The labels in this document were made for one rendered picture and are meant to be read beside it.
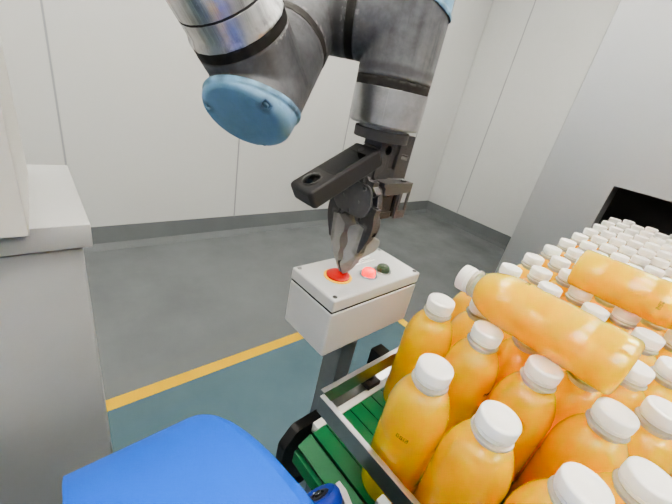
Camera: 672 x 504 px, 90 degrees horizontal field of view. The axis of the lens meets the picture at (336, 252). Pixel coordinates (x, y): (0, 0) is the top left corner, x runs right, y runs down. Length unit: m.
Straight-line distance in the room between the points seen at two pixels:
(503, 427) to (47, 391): 0.73
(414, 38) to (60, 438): 0.90
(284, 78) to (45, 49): 2.39
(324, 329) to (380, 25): 0.37
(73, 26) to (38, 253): 2.14
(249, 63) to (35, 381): 0.65
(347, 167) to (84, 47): 2.39
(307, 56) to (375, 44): 0.09
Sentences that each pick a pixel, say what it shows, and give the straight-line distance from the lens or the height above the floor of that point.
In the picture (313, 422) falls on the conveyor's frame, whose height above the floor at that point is 0.90.
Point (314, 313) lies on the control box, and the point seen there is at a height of 1.06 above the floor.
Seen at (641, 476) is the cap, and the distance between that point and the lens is 0.43.
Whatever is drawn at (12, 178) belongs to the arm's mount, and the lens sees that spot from 0.58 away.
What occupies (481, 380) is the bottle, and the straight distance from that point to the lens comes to 0.51.
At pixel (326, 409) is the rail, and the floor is 0.97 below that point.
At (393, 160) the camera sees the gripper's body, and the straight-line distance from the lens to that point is 0.48.
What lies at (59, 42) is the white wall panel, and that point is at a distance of 2.70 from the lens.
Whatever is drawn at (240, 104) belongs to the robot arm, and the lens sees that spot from 0.35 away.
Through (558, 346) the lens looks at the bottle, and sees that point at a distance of 0.47.
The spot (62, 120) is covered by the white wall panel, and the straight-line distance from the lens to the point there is 2.74.
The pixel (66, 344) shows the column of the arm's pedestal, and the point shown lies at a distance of 0.76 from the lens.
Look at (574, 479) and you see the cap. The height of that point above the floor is 1.11.
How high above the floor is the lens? 1.35
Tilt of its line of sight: 25 degrees down
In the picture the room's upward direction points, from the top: 12 degrees clockwise
